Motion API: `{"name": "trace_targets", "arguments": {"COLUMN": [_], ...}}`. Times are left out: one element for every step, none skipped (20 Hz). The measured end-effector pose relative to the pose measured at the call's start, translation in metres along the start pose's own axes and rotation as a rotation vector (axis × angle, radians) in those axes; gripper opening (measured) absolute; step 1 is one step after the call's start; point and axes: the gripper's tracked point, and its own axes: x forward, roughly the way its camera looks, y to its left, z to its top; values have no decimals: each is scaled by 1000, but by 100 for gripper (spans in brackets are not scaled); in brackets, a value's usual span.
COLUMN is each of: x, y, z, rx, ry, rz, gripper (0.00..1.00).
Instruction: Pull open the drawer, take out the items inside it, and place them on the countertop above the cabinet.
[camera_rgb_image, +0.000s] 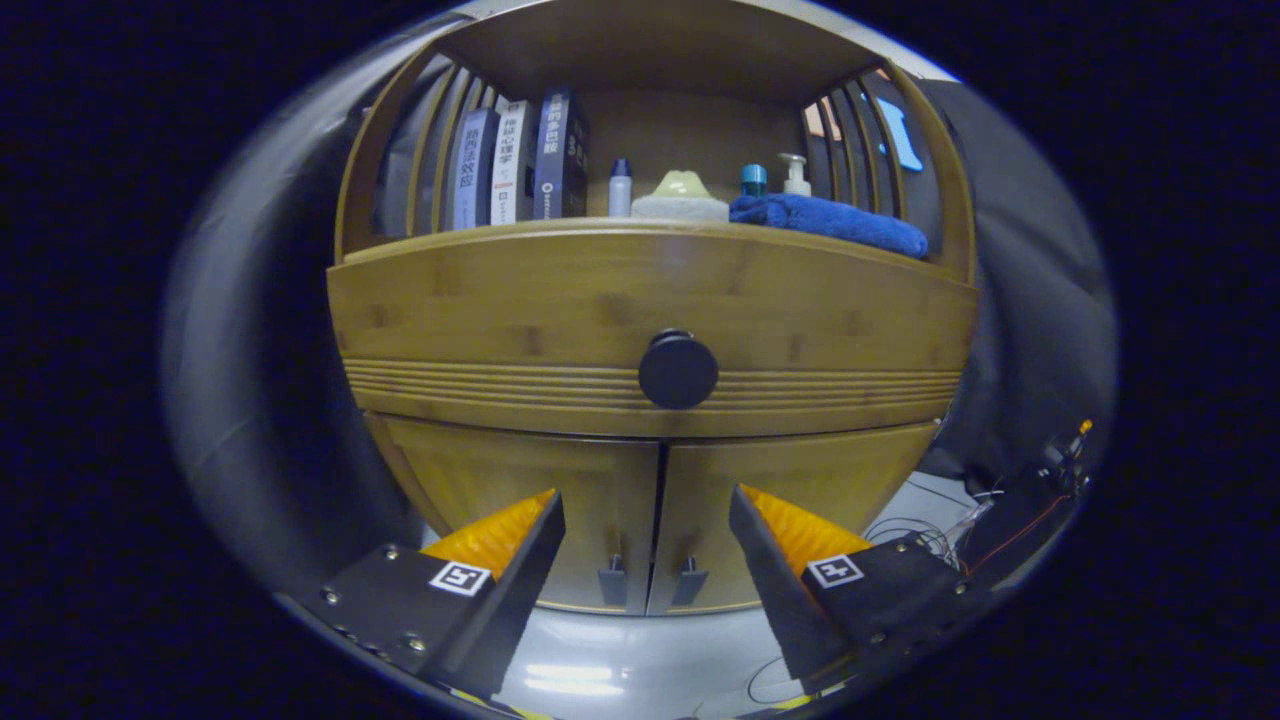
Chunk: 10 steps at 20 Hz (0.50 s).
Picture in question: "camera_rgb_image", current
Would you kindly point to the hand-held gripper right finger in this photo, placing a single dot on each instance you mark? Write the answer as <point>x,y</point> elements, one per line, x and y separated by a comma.
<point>775,590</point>

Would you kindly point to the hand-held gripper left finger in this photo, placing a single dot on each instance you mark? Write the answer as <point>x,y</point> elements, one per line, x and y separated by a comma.
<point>510,600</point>

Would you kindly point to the wooden drawer with black knob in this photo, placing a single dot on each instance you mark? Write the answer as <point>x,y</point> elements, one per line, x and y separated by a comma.
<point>480,310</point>

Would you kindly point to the pale green ceramic dish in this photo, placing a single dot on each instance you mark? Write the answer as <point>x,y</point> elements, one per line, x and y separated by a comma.
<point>680,200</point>

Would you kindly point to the wooden cabinet door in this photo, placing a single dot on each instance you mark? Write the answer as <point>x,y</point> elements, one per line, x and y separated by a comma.
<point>720,470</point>
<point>500,470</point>

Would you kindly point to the wooden countertop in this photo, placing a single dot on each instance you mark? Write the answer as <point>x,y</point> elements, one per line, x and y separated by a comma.
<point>560,226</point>

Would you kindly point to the wooden cabinet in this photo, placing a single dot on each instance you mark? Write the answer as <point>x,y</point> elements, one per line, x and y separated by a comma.
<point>660,40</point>

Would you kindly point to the black clamp with orange tip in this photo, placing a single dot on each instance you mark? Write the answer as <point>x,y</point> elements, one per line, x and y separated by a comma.
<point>1068,455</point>

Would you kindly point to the blue folded towel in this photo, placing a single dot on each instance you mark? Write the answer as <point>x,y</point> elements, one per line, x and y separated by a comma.
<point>840,222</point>

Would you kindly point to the teal bottle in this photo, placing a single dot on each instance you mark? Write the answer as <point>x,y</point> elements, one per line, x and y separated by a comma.
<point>753,182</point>

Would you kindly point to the white pump bottle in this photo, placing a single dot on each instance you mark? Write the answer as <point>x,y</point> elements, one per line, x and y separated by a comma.
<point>796,180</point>

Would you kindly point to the white bottle with blue cap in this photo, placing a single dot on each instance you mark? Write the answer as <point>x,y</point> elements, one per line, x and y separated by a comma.
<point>620,195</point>

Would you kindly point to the light blue book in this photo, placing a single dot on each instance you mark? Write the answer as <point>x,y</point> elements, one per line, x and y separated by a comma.
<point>470,170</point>

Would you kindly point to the white book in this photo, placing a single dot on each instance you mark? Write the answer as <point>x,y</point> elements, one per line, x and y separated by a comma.
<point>508,160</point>

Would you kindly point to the dark blue book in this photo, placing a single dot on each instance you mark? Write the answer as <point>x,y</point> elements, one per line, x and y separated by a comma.
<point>555,150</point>

